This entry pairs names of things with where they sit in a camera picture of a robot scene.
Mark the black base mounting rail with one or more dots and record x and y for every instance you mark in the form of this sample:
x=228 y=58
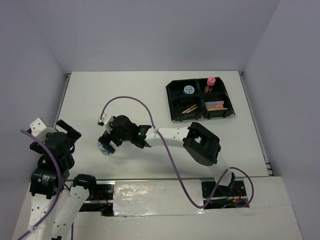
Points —
x=162 y=198

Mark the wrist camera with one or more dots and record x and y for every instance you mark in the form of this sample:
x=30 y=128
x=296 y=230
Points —
x=40 y=128
x=106 y=120

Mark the orange slim highlighter pen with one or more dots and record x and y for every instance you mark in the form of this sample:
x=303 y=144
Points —
x=189 y=108

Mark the blue tape roll front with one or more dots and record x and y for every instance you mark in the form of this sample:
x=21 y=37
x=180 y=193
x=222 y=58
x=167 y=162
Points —
x=102 y=149

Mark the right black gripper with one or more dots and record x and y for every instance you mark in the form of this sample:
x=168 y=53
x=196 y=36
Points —
x=106 y=138

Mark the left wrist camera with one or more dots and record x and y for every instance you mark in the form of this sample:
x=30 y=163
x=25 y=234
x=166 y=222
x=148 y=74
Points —
x=40 y=128

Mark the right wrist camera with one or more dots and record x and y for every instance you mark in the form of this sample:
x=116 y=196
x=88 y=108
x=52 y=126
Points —
x=106 y=120

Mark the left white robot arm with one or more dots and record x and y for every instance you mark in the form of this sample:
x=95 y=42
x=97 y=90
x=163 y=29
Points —
x=47 y=182

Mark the black compartment organizer tray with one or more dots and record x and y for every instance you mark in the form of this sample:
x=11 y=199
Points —
x=178 y=102

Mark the blue tape roll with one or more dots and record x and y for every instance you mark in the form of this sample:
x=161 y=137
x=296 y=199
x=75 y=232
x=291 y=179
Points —
x=102 y=149
x=189 y=90

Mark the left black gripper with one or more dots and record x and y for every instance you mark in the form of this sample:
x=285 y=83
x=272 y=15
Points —
x=73 y=134

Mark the pink capped crayon tube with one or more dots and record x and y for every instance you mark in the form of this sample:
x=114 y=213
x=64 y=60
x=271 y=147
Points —
x=209 y=85

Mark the orange yellow highlighter marker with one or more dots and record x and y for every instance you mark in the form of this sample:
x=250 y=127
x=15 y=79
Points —
x=215 y=107

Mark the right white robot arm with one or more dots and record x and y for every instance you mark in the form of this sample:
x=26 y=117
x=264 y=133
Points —
x=201 y=144

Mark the purple highlighter marker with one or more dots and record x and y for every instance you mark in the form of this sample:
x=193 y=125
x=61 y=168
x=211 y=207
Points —
x=214 y=103

